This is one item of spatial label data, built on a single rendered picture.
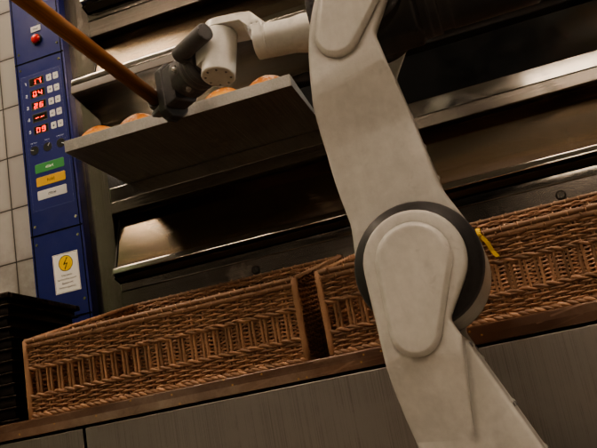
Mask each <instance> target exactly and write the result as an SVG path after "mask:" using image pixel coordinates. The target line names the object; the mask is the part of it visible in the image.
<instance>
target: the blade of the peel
mask: <svg viewBox="0 0 597 448"><path fill-rule="evenodd" d="M316 130H319V127H318V123H317V120H316V116H315V113H314V109H313V108H312V106H311V105H310V103H309V102H308V100H307V99H306V97H305V95H304V94H303V93H302V91H301V90H300V89H299V87H298V86H297V84H296V83H295V81H294V80H293V79H292V77H291V75H290V74H288V75H285V76H279V77H277V78H273V79H270V80H267V81H264V82H261V83H258V84H253V85H250V86H246V87H243V88H241V89H237V90H234V91H231V92H226V93H223V94H220V95H217V96H214V97H210V98H208V99H205V100H199V101H197V102H194V103H193V104H192V105H191V106H189V107H188V112H187V113H186V114H185V116H184V117H182V118H181V119H180V120H179V121H178V122H176V123H175V122H167V120H165V119H164V118H163V117H160V118H159V117H152V116H146V117H143V118H140V119H137V120H134V121H130V122H128V123H125V124H119V125H117V126H113V127H110V128H107V129H104V130H101V131H98V132H93V133H90V134H86V135H84V136H81V137H77V138H74V139H72V140H66V141H64V146H65V153H67V154H69V155H71V156H73V157H75V158H77V159H79V160H81V161H83V162H85V163H87V164H89V165H91V166H93V167H95V168H97V169H99V170H101V171H103V172H105V173H107V174H109V175H111V176H113V177H115V178H117V179H119V180H121V181H123V182H124V183H126V184H129V183H133V182H135V181H139V180H144V179H147V178H151V177H154V176H157V175H160V174H164V173H167V172H172V171H176V170H178V169H182V168H185V167H188V166H191V165H195V164H200V163H203V162H207V161H210V160H213V159H216V158H220V157H222V156H228V155H232V154H234V153H238V152H241V151H244V150H247V149H251V148H256V147H260V146H263V145H266V144H269V143H273V142H276V141H279V140H285V139H288V138H291V137H294V136H298V135H300V134H304V133H307V132H312V131H316Z"/></svg>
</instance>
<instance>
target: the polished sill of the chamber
mask: <svg viewBox="0 0 597 448"><path fill-rule="evenodd" d="M596 67H597V50H596V51H592V52H587V53H584V54H580V55H578V56H574V57H571V58H567V59H565V60H559V61H555V62H553V63H549V64H546V65H543V66H540V67H536V68H531V69H528V70H524V71H522V72H518V73H515V74H511V75H509V76H503V77H500V78H497V79H493V80H490V81H487V82H484V83H480V84H475V85H472V86H468V87H466V88H462V89H459V90H455V91H453V92H447V93H444V94H441V95H437V96H434V97H431V98H428V99H424V100H419V101H416V102H412V103H410V104H408V106H409V109H410V112H411V114H413V116H414V117H413V118H416V117H420V116H425V115H428V114H432V113H434V112H438V111H442V110H444V109H448V108H454V107H456V106H460V105H464V104H466V103H470V102H473V101H477V100H482V99H486V98H488V97H492V96H495V95H499V94H501V93H505V92H510V91H514V90H517V89H521V88H523V87H527V86H530V85H533V84H539V83H543V82H545V81H549V80H552V79H555V78H559V77H562V76H567V75H571V74H574V73H577V72H581V71H584V70H587V69H590V68H596ZM321 144H323V142H322V136H321V134H320V130H316V131H312V132H307V133H304V134H300V135H298V136H294V137H291V138H288V139H285V140H279V141H276V142H273V143H269V144H266V145H263V146H260V147H256V148H251V149H247V150H244V151H241V152H238V153H234V154H232V155H228V156H222V157H220V158H216V159H213V160H210V161H207V162H203V163H200V164H195V165H191V166H188V167H185V168H182V169H178V170H176V171H172V172H167V173H164V174H160V175H157V176H154V177H151V178H147V179H144V180H139V181H135V182H133V183H129V184H126V185H122V186H120V187H116V188H111V189H110V190H109V193H110V200H111V203H114V202H118V201H121V200H124V199H127V198H131V197H135V196H140V195H143V194H146V193H149V192H153V191H156V190H159V189H163V188H168V187H171V186H175V185H178V184H181V183H185V182H188V181H191V180H197V179H200V178H203V177H207V176H210V175H213V174H216V173H220V172H225V171H229V170H232V169H235V168H238V167H242V166H245V165H248V164H254V163H257V162H260V161H264V160H267V159H270V158H273V157H277V156H282V155H286V154H289V153H292V152H295V151H299V150H302V149H305V148H311V147H314V146H317V145H321Z"/></svg>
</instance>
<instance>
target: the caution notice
mask: <svg viewBox="0 0 597 448"><path fill-rule="evenodd" d="M52 264H53V273H54V282H55V291H56V295H59V294H62V293H66V292H72V291H75V290H79V289H82V288H81V280H80V272H79V263H78V255H77V250H73V251H71V252H64V253H61V254H58V255H54V256H52Z"/></svg>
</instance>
